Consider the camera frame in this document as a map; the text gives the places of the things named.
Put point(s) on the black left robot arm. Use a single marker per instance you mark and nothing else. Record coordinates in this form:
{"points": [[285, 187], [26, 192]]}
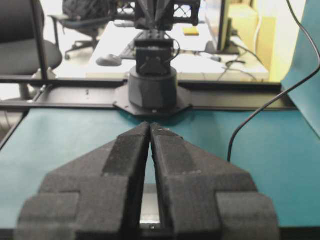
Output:
{"points": [[153, 81]]}

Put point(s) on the white background desk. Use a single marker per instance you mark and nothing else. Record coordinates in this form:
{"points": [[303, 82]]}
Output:
{"points": [[190, 65]]}

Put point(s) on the black office chair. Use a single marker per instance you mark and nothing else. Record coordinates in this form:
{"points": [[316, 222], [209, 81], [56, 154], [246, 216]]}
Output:
{"points": [[18, 50]]}

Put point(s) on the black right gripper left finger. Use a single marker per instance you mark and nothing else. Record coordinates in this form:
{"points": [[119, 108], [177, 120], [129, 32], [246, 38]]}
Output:
{"points": [[97, 196]]}

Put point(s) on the black computer monitor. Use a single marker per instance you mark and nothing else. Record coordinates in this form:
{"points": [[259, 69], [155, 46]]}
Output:
{"points": [[224, 44]]}

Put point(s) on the yellow sticky note pad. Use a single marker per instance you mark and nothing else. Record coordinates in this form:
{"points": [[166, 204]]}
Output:
{"points": [[190, 31]]}

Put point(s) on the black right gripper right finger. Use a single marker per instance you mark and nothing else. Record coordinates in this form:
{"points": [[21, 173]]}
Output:
{"points": [[204, 197]]}

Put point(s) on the computer mouse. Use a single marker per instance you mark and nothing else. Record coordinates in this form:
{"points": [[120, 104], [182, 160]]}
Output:
{"points": [[109, 60]]}

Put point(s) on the black aluminium frame rail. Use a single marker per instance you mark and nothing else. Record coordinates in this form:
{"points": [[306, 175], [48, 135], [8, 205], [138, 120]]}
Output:
{"points": [[109, 95]]}

